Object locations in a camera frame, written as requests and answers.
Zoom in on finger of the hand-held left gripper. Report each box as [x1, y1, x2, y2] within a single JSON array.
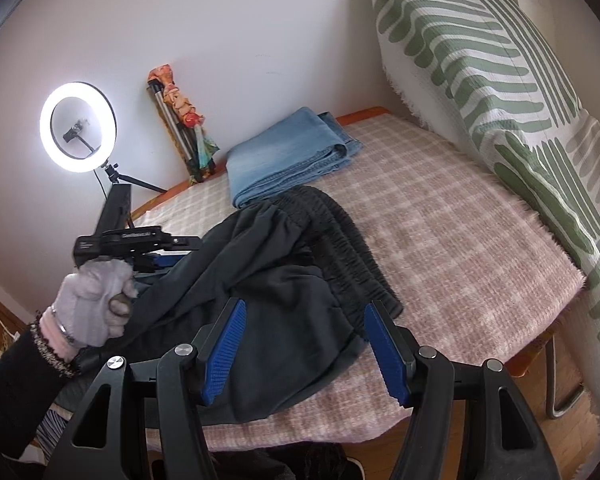
[[132, 252, 182, 276], [164, 235, 202, 253]]

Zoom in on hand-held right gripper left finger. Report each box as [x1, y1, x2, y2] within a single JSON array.
[[45, 297, 248, 480]]

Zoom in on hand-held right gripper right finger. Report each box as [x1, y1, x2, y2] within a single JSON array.
[[364, 300, 563, 480]]

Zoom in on dark grey pants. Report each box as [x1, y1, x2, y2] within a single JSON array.
[[55, 186, 403, 423]]

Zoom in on person's left forearm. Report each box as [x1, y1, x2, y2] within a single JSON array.
[[0, 307, 88, 466]]

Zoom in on person's left hand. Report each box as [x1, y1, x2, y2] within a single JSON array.
[[49, 259, 139, 357]]

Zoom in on folded silver tripod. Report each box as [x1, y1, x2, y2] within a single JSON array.
[[147, 79, 216, 183]]

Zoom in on black phone holder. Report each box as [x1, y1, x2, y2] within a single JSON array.
[[62, 118, 103, 153]]

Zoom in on dark cloth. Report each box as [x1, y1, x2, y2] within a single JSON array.
[[207, 441, 366, 480]]

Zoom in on pink checked blanket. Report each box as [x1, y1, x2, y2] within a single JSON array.
[[130, 112, 588, 448]]

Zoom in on folded blue jeans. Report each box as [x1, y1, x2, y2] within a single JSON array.
[[226, 106, 365, 210]]

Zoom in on grey metal leg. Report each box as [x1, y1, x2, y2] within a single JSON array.
[[545, 332, 587, 419]]

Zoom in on green striped white cushion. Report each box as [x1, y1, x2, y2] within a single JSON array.
[[365, 0, 586, 171], [492, 110, 600, 411]]

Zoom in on black ring light tripod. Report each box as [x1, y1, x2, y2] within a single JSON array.
[[104, 161, 168, 196]]

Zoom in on black ring light cable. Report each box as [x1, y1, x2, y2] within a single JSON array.
[[93, 167, 112, 203]]

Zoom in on white ring light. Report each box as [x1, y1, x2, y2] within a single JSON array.
[[39, 81, 116, 173]]

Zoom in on orange wooden bed frame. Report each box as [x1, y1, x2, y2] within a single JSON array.
[[130, 106, 563, 380]]

